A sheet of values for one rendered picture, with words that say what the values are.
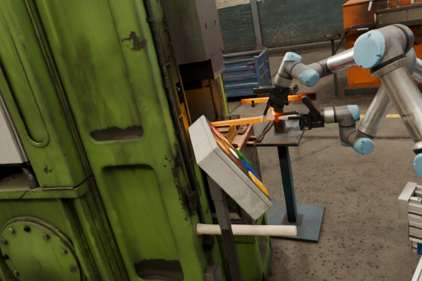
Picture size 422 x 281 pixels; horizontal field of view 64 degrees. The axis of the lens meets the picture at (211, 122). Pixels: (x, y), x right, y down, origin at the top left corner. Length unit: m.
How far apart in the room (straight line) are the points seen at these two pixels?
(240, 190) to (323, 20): 8.39
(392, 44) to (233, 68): 4.48
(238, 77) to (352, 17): 1.87
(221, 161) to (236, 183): 0.09
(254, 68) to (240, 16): 4.54
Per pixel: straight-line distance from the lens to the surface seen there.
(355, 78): 5.27
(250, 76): 5.52
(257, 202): 1.11
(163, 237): 1.78
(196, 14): 1.50
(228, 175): 1.04
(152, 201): 1.67
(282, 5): 9.49
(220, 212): 1.29
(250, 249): 1.98
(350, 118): 1.67
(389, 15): 4.94
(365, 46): 1.24
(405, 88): 1.24
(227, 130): 1.70
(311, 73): 1.52
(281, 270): 2.31
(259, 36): 9.75
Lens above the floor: 1.58
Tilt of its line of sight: 19 degrees down
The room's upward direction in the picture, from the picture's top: 12 degrees counter-clockwise
